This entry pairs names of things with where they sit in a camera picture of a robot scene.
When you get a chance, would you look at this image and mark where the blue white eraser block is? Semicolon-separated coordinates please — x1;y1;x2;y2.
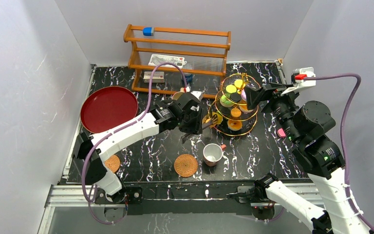
142;27;154;37

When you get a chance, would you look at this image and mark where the yellow striped toy cake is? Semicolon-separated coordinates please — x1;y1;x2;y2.
213;112;224;125

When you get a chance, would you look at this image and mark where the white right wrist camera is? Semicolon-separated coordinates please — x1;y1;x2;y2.
280;67;316;96

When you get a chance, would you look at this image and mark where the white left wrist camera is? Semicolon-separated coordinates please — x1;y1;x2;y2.
184;86;204;101

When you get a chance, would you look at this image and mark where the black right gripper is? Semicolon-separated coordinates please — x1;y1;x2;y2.
242;81;302;143

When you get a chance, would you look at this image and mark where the green frosted donut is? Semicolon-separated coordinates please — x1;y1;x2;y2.
219;95;234;108

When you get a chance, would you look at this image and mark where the three-tier glass gold stand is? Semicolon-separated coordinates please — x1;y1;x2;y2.
203;73;261;137

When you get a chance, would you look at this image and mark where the orange white round cake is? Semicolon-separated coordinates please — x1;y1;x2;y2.
227;120;243;131

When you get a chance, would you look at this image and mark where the green round cookie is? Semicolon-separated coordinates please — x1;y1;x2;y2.
225;84;237;94

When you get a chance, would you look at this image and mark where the small white red box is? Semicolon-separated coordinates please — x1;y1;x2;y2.
143;71;165;83

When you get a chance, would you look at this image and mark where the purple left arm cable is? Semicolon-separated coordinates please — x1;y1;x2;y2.
81;62;188;226

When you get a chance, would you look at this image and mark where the red round tray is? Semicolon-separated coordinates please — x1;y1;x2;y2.
80;86;138;133

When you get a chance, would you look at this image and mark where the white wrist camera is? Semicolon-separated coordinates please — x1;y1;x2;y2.
280;67;316;96
184;86;204;101

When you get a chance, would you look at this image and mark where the black round cookie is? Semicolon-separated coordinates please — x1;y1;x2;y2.
229;93;242;103
220;107;230;117

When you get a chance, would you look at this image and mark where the blue bottle cap jar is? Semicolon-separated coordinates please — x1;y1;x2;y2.
184;73;194;83

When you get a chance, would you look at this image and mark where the white plastic packet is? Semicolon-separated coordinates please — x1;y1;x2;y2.
148;54;187;68

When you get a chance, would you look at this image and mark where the woven rattan coaster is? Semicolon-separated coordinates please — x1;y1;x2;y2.
104;155;121;173
173;154;198;177

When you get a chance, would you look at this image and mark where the beige ceramic pitcher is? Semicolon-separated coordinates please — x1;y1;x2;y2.
171;92;184;100

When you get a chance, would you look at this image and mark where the orange round cookie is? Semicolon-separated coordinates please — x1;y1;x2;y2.
230;108;242;118
234;79;245;90

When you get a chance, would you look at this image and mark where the pink frosted donut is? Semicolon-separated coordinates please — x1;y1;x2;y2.
241;89;246;101

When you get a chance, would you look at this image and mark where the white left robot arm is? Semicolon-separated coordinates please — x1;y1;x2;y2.
73;91;204;203

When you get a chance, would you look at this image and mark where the pink floral mug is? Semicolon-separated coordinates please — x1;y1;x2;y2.
203;143;226;167

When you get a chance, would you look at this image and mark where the wooden shelf rack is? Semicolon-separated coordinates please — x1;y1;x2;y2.
123;24;231;99

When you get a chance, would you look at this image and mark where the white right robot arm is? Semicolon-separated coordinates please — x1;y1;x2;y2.
244;83;374;234

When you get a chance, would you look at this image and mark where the small pink eraser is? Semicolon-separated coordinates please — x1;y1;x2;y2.
277;128;286;138

